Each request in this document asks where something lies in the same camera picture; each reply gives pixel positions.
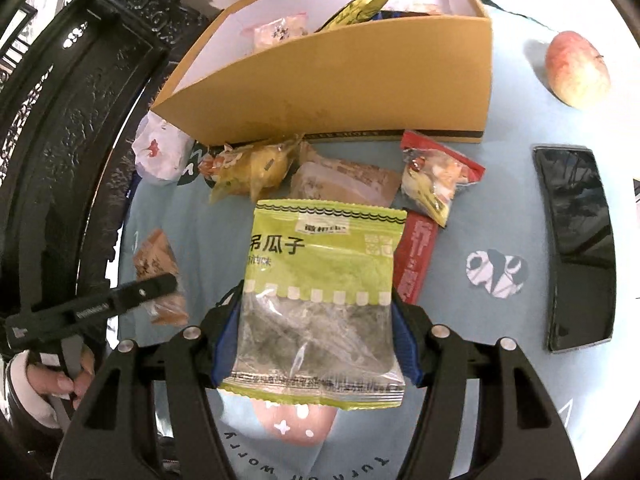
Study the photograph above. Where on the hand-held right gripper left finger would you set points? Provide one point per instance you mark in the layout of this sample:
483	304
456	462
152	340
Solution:
227	340

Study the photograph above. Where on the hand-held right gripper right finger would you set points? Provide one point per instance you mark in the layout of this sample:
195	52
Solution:
405	340

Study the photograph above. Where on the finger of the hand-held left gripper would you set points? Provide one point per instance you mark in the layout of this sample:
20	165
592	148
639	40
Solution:
145	290

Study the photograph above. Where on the small brown snack packet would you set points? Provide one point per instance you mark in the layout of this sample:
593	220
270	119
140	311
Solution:
155	257

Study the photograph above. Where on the green seed snack packet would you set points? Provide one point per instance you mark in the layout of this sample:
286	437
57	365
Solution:
320	260

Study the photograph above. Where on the brown cardboard box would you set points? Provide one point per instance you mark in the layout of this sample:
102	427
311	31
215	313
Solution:
350	80

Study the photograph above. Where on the person's left forearm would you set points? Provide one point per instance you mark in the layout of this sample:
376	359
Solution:
20	385

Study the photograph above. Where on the person's left hand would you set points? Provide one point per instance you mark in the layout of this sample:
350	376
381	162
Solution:
55	385

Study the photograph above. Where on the red strip snack packet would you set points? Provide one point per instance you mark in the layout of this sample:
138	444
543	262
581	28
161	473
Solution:
415	255

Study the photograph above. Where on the white packet with red flower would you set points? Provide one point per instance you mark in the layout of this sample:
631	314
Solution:
160	155

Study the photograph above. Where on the orange candy wrapper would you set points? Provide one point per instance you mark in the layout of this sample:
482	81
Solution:
212	162

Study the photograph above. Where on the light blue printed tablecloth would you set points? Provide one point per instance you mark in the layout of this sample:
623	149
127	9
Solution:
480	200

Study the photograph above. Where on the red mixed snack packet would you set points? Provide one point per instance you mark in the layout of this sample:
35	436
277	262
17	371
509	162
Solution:
435	180

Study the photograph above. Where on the brown pastry packet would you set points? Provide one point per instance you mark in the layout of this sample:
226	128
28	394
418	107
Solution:
345	180

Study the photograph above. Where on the dark carved wooden furniture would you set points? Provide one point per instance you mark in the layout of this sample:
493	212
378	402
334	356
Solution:
75	110

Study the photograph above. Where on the black phone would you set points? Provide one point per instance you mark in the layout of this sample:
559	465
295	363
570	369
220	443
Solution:
575	240

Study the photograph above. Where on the pink white snack packet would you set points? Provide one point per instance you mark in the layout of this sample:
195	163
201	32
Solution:
280	30

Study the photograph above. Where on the red yellow apple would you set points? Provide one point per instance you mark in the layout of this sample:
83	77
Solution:
575	70

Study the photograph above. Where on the blue snack packet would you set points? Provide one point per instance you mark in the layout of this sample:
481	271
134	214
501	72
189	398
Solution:
395	14

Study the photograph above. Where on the orange white snack packet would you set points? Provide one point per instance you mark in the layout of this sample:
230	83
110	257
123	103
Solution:
420	8

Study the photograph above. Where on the yellow green snack packet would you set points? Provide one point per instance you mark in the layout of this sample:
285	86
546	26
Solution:
360	10

